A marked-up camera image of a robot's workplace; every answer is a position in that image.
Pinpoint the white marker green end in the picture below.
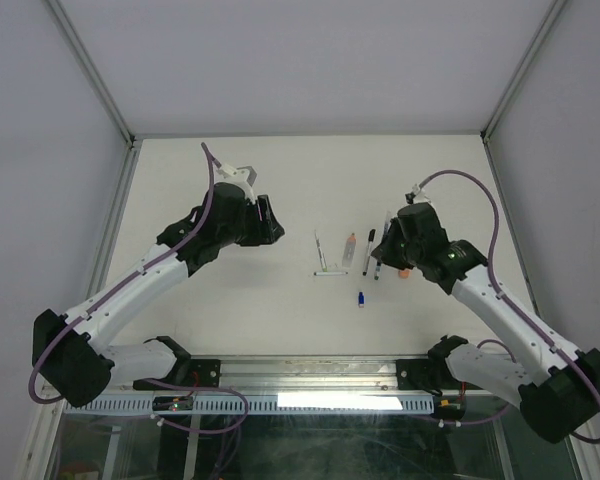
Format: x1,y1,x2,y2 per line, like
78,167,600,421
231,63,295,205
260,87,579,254
362,229,376,276

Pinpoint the orange tip clear marker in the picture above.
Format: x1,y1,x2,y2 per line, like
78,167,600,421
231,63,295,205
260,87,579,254
342,233,357,269

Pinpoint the white pen clear cap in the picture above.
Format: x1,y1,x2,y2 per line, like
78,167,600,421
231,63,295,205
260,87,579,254
314,230,328,272

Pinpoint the white pen blue tip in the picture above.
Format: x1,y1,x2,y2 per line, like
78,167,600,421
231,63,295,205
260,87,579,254
313,271,348,277

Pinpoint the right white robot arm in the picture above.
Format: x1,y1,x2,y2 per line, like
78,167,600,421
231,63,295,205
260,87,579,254
372,203,600,444

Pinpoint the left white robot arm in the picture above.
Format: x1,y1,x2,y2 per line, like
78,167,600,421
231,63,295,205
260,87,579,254
32,182,285,407

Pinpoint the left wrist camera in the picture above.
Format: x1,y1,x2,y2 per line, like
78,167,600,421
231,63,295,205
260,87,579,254
216,163,257,187

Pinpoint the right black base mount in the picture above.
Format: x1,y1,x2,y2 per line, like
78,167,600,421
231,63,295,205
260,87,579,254
395,358,439,394

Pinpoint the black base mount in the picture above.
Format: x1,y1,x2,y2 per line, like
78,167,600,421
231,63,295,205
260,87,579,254
395,358,439,394
166,358,221,387

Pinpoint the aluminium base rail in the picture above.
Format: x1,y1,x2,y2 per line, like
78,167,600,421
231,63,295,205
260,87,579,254
43,352,581,401

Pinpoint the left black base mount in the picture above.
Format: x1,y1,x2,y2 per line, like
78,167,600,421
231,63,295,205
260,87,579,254
166,358,221,387

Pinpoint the slotted cable duct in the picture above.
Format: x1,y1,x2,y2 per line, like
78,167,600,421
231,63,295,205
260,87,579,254
64,392,435,417

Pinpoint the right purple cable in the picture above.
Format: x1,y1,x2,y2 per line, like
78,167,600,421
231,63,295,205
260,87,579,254
414,169,600,444

